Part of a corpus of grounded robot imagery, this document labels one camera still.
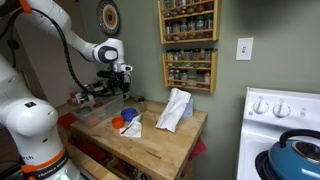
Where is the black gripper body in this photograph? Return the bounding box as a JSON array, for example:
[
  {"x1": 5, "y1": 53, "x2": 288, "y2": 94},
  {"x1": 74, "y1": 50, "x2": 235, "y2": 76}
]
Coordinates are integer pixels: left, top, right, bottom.
[{"x1": 106, "y1": 76, "x2": 132, "y2": 90}]

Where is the blue plastic cup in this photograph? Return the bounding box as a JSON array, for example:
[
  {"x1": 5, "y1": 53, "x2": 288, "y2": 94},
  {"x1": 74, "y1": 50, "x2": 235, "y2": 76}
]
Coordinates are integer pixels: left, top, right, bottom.
[{"x1": 120, "y1": 107, "x2": 138, "y2": 123}]

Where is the orange plastic cup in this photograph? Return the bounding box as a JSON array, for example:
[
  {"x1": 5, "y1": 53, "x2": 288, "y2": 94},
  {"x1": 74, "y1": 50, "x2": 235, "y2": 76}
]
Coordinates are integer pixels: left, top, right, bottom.
[{"x1": 111, "y1": 115, "x2": 126, "y2": 130}]

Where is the small glass jar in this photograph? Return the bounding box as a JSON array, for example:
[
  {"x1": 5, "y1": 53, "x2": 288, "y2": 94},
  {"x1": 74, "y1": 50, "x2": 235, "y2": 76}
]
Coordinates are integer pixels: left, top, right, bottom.
[{"x1": 136, "y1": 95, "x2": 148, "y2": 113}]

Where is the clear plastic bin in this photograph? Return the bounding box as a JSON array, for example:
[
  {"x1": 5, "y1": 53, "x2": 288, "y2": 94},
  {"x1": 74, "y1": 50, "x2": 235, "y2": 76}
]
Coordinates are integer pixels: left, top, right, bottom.
[{"x1": 72, "y1": 95, "x2": 125, "y2": 127}]

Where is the black utensil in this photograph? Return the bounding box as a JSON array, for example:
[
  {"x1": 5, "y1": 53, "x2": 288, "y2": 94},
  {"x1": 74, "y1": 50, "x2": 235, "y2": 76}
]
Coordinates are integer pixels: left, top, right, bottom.
[{"x1": 120, "y1": 122, "x2": 134, "y2": 135}]

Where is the white paper napkin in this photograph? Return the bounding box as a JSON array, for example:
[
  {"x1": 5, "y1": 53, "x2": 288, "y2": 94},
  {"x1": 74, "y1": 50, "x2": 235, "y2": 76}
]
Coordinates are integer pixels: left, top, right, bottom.
[{"x1": 119, "y1": 113, "x2": 143, "y2": 139}]

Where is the white cloth bag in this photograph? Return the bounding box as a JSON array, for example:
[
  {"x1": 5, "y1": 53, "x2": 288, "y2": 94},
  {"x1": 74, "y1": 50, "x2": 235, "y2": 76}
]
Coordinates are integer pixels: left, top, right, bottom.
[{"x1": 155, "y1": 87, "x2": 193, "y2": 133}]

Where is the red silicone mat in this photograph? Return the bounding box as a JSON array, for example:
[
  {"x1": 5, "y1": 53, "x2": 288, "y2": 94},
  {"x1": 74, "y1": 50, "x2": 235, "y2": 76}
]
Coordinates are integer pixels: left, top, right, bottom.
[{"x1": 56, "y1": 111, "x2": 79, "y2": 128}]

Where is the wooden kitchen cart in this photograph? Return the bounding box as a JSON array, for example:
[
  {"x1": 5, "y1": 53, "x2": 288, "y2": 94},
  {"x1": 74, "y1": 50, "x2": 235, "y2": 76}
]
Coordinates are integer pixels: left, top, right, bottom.
[{"x1": 54, "y1": 98, "x2": 208, "y2": 180}]

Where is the wooden spice rack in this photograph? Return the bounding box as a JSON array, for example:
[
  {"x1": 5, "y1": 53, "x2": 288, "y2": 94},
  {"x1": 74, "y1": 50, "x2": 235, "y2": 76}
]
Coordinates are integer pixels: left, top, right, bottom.
[
  {"x1": 162, "y1": 49, "x2": 218, "y2": 94},
  {"x1": 157, "y1": 0, "x2": 221, "y2": 45}
]

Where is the wooden slatted chair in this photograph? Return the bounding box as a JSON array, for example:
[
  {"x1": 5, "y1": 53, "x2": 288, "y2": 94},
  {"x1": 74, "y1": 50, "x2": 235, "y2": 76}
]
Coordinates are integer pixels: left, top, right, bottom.
[{"x1": 19, "y1": 69, "x2": 46, "y2": 101}]

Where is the red cloth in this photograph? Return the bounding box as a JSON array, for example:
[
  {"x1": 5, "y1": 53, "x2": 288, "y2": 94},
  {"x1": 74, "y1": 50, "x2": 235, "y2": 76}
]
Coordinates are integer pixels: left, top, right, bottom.
[{"x1": 189, "y1": 136, "x2": 208, "y2": 161}]

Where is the white stove knob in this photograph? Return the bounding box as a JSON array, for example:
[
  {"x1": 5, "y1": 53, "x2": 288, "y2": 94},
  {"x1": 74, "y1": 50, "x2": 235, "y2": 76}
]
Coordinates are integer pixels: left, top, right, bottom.
[
  {"x1": 252, "y1": 96, "x2": 270, "y2": 115},
  {"x1": 272, "y1": 98, "x2": 292, "y2": 118}
]

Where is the white stove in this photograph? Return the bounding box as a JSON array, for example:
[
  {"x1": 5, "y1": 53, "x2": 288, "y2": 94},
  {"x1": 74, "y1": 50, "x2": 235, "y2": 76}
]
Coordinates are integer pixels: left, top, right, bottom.
[{"x1": 236, "y1": 87, "x2": 320, "y2": 180}]

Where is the black stove burner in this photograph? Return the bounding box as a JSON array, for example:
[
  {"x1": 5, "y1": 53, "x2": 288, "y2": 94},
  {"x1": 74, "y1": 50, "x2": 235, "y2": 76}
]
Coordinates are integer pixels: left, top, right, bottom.
[{"x1": 254, "y1": 149, "x2": 278, "y2": 180}]

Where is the blue kettle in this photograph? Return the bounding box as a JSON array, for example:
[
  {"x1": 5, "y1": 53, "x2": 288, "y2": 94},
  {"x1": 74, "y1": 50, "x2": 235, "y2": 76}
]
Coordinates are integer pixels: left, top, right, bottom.
[{"x1": 268, "y1": 129, "x2": 320, "y2": 180}]

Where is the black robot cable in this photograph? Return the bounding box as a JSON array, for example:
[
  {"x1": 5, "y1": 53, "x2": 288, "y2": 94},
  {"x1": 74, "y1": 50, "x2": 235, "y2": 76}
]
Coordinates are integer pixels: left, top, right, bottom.
[{"x1": 0, "y1": 8, "x2": 101, "y2": 98}]

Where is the decorative wall plate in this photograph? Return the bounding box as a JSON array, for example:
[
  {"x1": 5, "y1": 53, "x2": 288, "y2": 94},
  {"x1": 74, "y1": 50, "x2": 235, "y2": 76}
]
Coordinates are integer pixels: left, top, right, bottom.
[{"x1": 96, "y1": 0, "x2": 121, "y2": 36}]

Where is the dark wall switch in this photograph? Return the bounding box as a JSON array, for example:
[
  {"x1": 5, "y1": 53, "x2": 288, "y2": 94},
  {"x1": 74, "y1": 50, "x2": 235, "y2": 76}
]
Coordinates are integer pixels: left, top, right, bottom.
[{"x1": 7, "y1": 39, "x2": 20, "y2": 50}]

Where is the white light switch plate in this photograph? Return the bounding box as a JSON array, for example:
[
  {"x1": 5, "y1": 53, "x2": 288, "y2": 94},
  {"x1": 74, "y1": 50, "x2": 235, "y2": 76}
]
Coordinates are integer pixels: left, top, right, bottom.
[{"x1": 235, "y1": 37, "x2": 254, "y2": 62}]

